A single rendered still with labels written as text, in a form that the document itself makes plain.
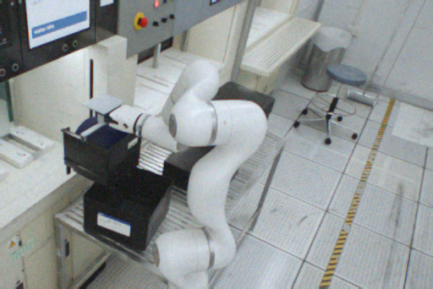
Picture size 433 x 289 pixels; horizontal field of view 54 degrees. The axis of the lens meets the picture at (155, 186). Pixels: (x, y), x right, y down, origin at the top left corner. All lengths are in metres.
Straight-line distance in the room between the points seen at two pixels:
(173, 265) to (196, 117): 0.42
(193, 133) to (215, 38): 2.15
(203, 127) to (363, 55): 4.72
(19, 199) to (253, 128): 1.04
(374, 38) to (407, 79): 0.59
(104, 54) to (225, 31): 1.48
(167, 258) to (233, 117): 0.41
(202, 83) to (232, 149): 0.17
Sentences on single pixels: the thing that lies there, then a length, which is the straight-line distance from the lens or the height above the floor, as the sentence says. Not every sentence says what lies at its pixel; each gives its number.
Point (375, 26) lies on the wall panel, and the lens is 5.47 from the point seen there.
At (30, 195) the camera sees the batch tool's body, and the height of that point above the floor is 0.87.
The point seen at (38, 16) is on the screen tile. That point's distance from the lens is 1.38.
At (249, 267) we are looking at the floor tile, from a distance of 2.73.
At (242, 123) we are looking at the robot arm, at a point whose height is 1.54.
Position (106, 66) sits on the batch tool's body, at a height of 1.32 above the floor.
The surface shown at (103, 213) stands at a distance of 1.60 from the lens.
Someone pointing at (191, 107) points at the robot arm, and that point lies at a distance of 0.91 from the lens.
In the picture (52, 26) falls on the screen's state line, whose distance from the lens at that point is 1.43.
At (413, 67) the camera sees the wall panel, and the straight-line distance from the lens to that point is 5.55.
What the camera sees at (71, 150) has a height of 1.09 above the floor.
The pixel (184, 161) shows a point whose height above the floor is 0.86.
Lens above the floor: 1.98
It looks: 39 degrees down
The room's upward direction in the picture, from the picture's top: 8 degrees clockwise
